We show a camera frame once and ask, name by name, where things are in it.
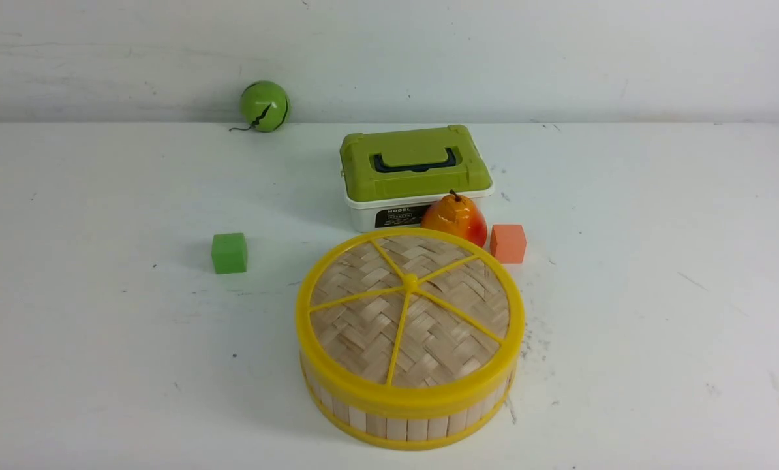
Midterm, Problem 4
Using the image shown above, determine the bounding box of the yellow bamboo steamer base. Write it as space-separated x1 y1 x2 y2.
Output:
299 354 517 451

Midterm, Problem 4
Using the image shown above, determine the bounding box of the green lidded white storage box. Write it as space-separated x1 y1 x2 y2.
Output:
339 125 495 232

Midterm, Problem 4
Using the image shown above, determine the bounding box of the orange red toy pear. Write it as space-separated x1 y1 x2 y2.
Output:
420 190 488 247

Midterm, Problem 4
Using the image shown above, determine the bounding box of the orange cube block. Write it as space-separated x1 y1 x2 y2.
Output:
490 224 527 264

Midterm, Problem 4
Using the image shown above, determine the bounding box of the green cube block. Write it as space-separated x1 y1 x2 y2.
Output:
211 232 247 275

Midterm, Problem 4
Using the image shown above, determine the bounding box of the green toy ball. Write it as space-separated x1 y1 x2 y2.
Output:
229 80 291 132

